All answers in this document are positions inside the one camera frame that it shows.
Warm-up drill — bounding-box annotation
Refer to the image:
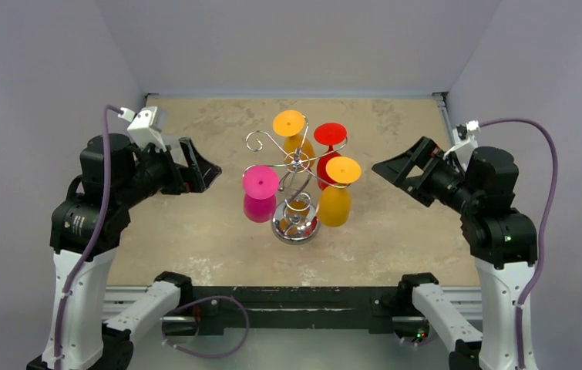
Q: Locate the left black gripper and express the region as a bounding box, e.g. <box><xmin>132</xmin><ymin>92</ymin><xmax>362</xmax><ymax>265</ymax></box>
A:
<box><xmin>117</xmin><ymin>135</ymin><xmax>220</xmax><ymax>207</ymax></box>

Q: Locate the pink wine glass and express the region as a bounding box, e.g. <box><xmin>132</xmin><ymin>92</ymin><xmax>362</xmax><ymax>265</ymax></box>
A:
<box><xmin>242</xmin><ymin>165</ymin><xmax>279</xmax><ymax>223</ymax></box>

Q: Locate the orange wine glass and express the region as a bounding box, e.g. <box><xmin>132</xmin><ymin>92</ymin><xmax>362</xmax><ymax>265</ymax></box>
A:
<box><xmin>273</xmin><ymin>109</ymin><xmax>315</xmax><ymax>167</ymax></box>
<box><xmin>318</xmin><ymin>156</ymin><xmax>362</xmax><ymax>227</ymax></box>

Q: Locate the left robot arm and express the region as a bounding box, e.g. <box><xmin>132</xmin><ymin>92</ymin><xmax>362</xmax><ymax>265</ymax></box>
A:
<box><xmin>29</xmin><ymin>133</ymin><xmax>222</xmax><ymax>369</ymax></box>

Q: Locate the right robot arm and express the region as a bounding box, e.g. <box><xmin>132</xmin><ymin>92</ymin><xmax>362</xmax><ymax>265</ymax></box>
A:
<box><xmin>372</xmin><ymin>137</ymin><xmax>538</xmax><ymax>369</ymax></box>

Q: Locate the red wine glass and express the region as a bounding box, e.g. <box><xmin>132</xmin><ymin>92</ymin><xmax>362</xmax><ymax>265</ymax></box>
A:
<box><xmin>314</xmin><ymin>123</ymin><xmax>347</xmax><ymax>190</ymax></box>

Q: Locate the chrome wine glass rack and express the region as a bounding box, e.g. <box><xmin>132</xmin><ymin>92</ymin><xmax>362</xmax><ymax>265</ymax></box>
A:
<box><xmin>245</xmin><ymin>114</ymin><xmax>348</xmax><ymax>244</ymax></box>

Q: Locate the black front mounting bar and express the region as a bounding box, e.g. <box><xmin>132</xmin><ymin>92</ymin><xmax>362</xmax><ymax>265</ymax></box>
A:
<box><xmin>182</xmin><ymin>286</ymin><xmax>419</xmax><ymax>335</ymax></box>

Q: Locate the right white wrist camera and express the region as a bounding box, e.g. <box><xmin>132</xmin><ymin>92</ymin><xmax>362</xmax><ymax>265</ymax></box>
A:
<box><xmin>444</xmin><ymin>120</ymin><xmax>480</xmax><ymax>159</ymax></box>

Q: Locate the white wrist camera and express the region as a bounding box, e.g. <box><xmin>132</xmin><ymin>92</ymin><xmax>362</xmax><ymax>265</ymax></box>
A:
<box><xmin>444</xmin><ymin>120</ymin><xmax>480</xmax><ymax>159</ymax></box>
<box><xmin>127</xmin><ymin>106</ymin><xmax>167</xmax><ymax>152</ymax></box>

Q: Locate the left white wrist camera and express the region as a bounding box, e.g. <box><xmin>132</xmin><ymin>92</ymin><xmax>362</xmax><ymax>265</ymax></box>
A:
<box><xmin>127</xmin><ymin>106</ymin><xmax>167</xmax><ymax>152</ymax></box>

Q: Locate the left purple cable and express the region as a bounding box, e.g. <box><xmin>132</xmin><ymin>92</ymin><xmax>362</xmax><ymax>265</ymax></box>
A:
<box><xmin>53</xmin><ymin>104</ymin><xmax>133</xmax><ymax>370</ymax></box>

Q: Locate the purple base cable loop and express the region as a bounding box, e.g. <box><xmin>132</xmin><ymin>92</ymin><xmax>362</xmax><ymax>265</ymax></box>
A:
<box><xmin>161</xmin><ymin>296</ymin><xmax>251</xmax><ymax>359</ymax></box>

